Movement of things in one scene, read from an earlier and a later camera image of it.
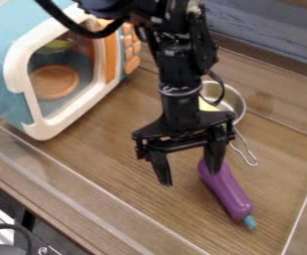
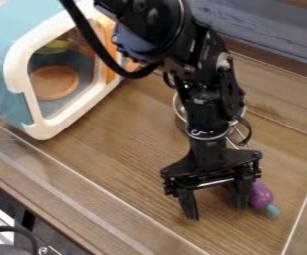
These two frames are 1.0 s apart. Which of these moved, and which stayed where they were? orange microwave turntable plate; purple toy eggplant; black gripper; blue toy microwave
Moved: purple toy eggplant; black gripper
Stayed: blue toy microwave; orange microwave turntable plate
